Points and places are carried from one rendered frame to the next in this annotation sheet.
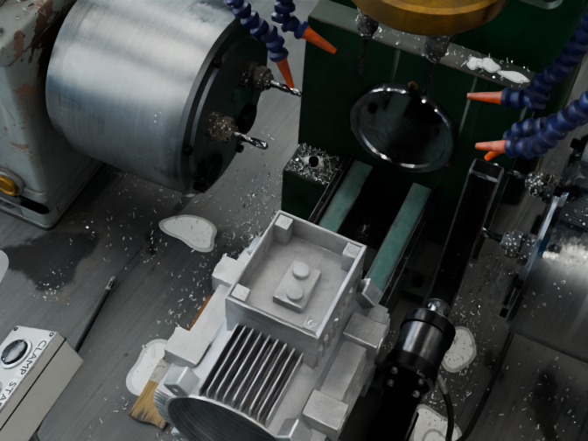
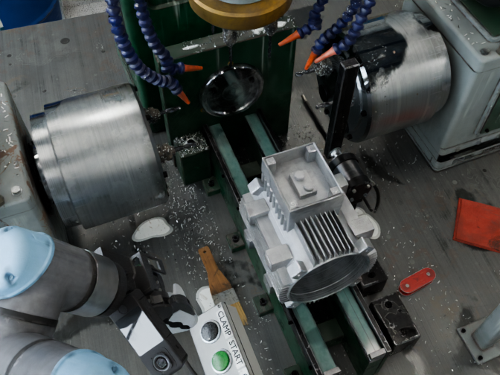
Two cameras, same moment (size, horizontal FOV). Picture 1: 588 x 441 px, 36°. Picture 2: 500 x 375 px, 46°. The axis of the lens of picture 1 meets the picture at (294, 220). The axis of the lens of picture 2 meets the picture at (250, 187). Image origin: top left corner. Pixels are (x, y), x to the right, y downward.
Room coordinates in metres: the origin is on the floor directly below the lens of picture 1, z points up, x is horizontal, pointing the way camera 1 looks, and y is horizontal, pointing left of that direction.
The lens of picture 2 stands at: (0.13, 0.46, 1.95)
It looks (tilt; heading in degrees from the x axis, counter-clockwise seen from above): 56 degrees down; 316
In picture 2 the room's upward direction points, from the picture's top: 1 degrees clockwise
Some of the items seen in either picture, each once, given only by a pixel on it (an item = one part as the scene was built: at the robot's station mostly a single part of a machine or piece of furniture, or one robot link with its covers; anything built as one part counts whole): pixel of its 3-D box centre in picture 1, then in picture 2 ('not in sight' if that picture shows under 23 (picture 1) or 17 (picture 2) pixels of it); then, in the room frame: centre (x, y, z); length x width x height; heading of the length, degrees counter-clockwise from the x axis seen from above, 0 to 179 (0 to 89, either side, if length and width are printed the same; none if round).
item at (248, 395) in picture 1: (275, 363); (305, 233); (0.45, 0.01, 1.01); 0.20 x 0.19 x 0.19; 158
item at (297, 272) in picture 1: (296, 290); (300, 187); (0.48, -0.01, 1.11); 0.12 x 0.11 x 0.07; 158
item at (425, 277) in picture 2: not in sight; (417, 281); (0.27, -0.18, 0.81); 0.09 x 0.03 x 0.02; 76
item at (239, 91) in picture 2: (402, 131); (232, 91); (0.80, -0.13, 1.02); 0.15 x 0.02 x 0.15; 68
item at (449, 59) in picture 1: (413, 121); (222, 85); (0.86, -0.16, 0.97); 0.30 x 0.11 x 0.34; 68
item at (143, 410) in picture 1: (182, 358); (219, 286); (0.55, 0.13, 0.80); 0.21 x 0.05 x 0.01; 160
